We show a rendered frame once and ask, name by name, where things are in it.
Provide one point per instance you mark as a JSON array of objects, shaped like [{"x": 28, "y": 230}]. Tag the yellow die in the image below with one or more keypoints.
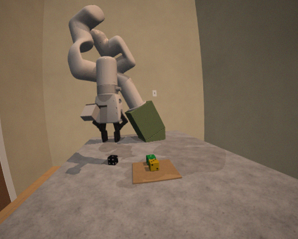
[{"x": 153, "y": 164}]

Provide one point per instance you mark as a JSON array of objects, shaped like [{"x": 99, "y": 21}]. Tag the green die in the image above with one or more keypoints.
[{"x": 150, "y": 157}]

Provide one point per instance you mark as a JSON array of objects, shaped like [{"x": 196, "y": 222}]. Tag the orange flat mat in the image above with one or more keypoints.
[{"x": 142, "y": 173}]

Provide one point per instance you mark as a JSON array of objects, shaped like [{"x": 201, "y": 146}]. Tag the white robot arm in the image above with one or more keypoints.
[{"x": 107, "y": 72}]

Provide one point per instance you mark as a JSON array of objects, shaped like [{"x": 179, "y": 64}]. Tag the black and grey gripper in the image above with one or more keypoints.
[{"x": 110, "y": 114}]

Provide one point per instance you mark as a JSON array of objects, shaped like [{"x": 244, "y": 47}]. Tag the black die with white pips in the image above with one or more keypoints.
[{"x": 112, "y": 159}]

